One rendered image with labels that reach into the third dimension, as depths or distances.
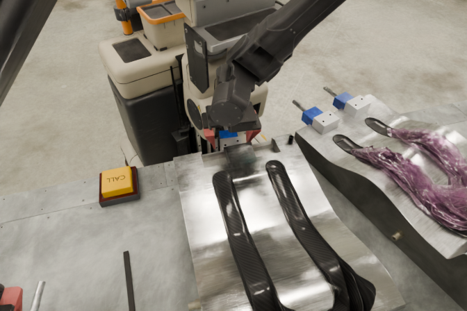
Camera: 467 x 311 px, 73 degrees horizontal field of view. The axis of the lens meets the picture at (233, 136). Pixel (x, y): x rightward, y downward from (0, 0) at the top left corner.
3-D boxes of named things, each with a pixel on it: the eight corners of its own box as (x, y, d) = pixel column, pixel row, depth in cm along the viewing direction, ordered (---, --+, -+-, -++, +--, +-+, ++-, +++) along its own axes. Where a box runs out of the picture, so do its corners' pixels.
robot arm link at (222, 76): (247, 59, 61) (217, 57, 61) (244, 80, 56) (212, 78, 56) (245, 88, 66) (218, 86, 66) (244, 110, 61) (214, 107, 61)
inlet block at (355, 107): (315, 98, 88) (319, 82, 84) (328, 91, 90) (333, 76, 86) (351, 125, 80) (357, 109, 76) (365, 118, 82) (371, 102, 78)
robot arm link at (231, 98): (281, 60, 59) (247, 30, 56) (283, 98, 51) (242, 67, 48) (240, 97, 66) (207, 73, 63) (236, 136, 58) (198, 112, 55)
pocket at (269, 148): (249, 153, 70) (249, 141, 68) (271, 148, 71) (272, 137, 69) (255, 168, 67) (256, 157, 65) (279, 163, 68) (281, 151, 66)
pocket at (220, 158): (201, 163, 68) (199, 151, 66) (224, 157, 69) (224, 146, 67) (206, 179, 65) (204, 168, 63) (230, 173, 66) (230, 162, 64)
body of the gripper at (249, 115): (257, 126, 67) (259, 99, 62) (209, 132, 66) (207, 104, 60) (251, 107, 71) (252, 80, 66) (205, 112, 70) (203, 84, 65)
